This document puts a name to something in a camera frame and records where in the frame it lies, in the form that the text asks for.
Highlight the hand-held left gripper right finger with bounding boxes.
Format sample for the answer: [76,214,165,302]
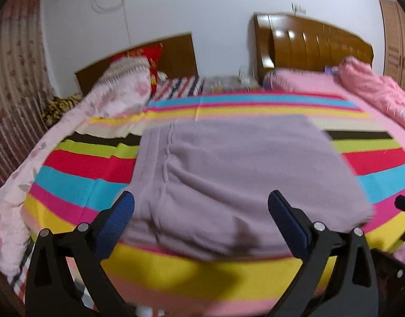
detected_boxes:
[268,190,380,317]

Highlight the red pillow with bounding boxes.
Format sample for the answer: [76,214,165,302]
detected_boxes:
[111,43,164,96]

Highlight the purple pants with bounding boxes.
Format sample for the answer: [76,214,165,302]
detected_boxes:
[118,115,374,261]

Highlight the cloth-covered nightstand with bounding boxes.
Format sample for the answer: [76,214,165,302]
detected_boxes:
[202,74,264,93]

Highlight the checked bedsheet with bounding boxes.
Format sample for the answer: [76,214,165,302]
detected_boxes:
[9,244,97,311]

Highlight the light wooden wardrobe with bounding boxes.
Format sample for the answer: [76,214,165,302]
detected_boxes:
[380,0,405,90]

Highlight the tiger print blanket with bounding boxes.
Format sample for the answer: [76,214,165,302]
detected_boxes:
[41,93,83,128]

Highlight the dark wooden headboard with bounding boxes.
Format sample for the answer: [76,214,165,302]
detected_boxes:
[74,33,199,96]

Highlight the rainbow striped blanket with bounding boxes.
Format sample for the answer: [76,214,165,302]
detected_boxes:
[21,91,405,314]

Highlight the brown floral curtain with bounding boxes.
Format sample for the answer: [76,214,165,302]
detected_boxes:
[0,0,58,195]

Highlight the air conditioner cable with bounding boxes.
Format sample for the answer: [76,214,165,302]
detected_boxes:
[90,0,132,45]

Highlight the glossy brown headboard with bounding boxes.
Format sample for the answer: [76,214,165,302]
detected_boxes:
[253,12,374,85]

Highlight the pink floral quilt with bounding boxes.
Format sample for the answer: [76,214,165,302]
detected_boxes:
[0,57,153,281]

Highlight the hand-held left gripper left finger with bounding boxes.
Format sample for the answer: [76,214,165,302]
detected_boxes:
[24,191,136,317]

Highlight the checkered plaid cloth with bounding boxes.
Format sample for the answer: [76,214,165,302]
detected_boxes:
[151,75,203,100]

